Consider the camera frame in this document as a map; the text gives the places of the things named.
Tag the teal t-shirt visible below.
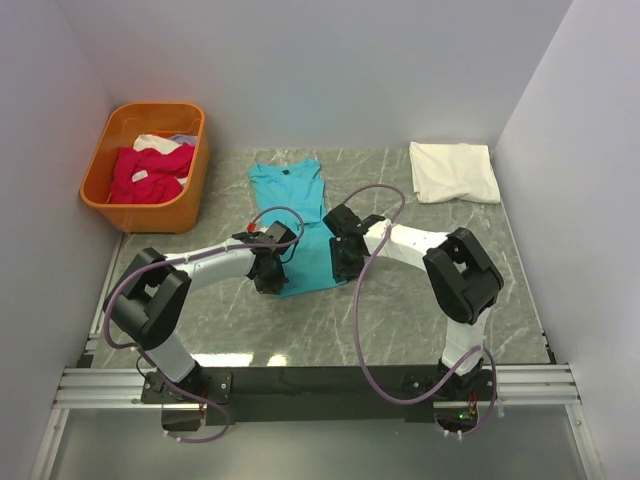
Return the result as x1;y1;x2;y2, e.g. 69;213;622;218
249;158;341;298

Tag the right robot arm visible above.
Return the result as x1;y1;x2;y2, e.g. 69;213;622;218
323;204;504;405

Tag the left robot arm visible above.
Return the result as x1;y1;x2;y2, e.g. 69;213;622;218
103;221;302;402

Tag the black base beam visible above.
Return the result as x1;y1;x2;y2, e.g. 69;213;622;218
141;366;495;431

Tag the folded white t-shirt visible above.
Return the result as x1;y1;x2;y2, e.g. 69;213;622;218
409;142;501;204

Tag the lavender shirt in basket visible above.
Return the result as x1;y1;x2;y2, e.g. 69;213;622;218
170;134;198;146

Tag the red t-shirt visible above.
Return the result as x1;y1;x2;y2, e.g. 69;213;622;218
110;144;195;204

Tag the white shirt in basket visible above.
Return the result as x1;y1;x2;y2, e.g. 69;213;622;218
132;134;181;155

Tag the orange plastic basket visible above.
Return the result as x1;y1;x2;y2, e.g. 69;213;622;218
80;102;210;234

